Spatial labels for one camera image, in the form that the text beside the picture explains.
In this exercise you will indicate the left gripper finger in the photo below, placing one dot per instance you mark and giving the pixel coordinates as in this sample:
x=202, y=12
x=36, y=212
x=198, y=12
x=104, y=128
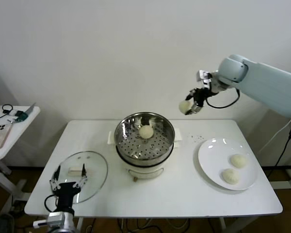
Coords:
x=83, y=176
x=55, y=178

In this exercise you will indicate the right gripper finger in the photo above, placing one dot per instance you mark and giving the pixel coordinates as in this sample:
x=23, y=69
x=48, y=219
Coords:
x=191, y=94
x=196, y=109

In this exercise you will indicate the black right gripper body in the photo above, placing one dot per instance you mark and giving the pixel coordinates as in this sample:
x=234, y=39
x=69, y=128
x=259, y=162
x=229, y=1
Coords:
x=202, y=95

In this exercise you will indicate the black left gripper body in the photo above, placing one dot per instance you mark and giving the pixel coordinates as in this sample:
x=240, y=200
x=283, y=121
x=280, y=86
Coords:
x=65, y=194

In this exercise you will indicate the white steamed baozi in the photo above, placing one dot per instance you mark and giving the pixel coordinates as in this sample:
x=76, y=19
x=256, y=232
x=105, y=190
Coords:
x=238, y=160
x=230, y=176
x=145, y=132
x=183, y=106

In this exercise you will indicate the round glass pot lid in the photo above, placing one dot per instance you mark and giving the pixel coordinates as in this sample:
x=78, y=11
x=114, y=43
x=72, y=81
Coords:
x=95, y=170

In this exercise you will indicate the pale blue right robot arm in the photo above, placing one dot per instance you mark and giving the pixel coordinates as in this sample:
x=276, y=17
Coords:
x=269, y=85

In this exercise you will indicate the perforated steel steamer basket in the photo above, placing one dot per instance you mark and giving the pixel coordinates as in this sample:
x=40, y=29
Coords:
x=157, y=148

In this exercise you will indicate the large white plate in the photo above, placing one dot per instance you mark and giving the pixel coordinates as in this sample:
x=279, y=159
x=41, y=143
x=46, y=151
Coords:
x=208, y=155

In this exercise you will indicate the white side table with clutter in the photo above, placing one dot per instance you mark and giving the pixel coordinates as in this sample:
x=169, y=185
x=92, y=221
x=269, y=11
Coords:
x=21, y=128

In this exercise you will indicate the white electric cooker pot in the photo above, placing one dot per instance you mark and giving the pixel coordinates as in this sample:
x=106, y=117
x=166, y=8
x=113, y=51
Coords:
x=145, y=172

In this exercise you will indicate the beige phone in clear case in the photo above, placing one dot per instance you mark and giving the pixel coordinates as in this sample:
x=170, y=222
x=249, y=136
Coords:
x=0, y=136

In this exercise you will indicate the small green device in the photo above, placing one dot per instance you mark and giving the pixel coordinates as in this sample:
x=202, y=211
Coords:
x=21, y=115

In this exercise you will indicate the grey laptop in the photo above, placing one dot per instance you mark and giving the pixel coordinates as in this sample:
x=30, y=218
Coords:
x=30, y=109

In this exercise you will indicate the small white charger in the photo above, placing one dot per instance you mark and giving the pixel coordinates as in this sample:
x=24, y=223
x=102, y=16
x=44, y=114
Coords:
x=12, y=113

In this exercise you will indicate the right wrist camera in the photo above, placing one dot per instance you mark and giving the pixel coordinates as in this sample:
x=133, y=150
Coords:
x=205, y=75

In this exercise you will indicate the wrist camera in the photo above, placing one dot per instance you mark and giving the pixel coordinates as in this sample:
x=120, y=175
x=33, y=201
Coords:
x=205, y=75
x=54, y=218

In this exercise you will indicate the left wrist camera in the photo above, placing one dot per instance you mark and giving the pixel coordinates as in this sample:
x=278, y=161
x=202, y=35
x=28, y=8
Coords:
x=54, y=218

